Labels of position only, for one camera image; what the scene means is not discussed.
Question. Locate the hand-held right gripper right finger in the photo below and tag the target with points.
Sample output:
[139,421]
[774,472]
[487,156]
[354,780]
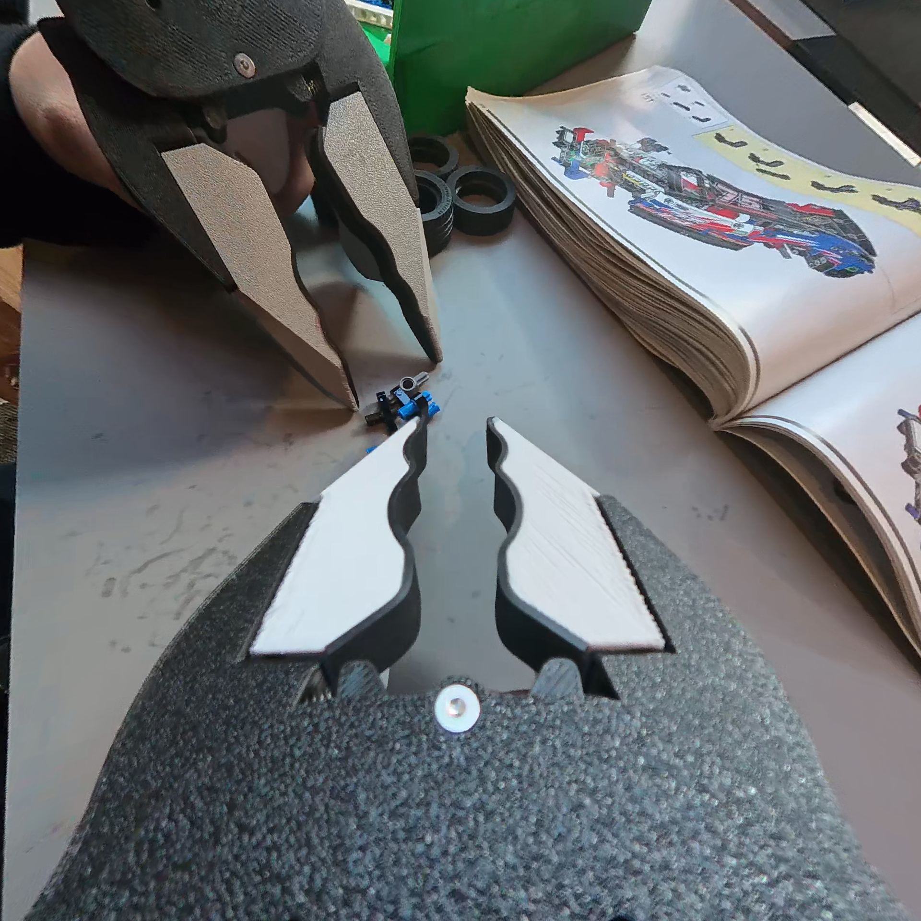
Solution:
[575,561]

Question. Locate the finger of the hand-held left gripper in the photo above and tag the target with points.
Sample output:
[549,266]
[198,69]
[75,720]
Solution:
[244,237]
[374,187]

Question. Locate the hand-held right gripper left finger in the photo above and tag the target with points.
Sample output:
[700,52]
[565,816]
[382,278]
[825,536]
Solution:
[338,561]

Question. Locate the open building instruction book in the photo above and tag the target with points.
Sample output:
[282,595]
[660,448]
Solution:
[791,309]

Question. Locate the grey desk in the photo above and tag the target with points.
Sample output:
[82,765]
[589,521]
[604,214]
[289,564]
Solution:
[180,468]

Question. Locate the person's left hand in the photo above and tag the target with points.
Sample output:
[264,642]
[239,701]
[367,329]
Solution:
[50,115]

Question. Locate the green plastic bin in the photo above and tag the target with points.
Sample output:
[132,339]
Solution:
[518,57]

